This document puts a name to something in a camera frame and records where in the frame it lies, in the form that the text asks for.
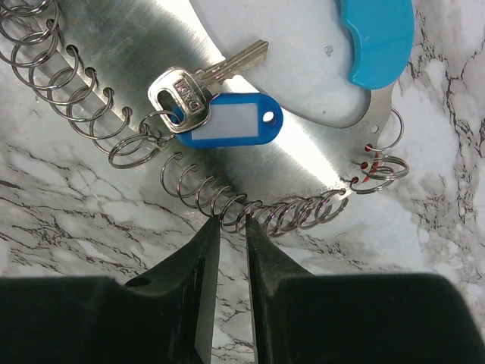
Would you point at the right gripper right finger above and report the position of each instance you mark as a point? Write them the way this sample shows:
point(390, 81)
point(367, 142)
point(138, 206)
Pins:
point(299, 317)

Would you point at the silver key blue tag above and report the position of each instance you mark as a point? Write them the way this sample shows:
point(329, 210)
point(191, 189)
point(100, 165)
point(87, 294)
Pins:
point(184, 97)

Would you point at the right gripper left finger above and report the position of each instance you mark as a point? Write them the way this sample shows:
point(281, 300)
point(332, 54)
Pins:
point(164, 315)

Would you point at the blue silicone band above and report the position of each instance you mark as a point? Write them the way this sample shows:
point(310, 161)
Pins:
point(382, 32)

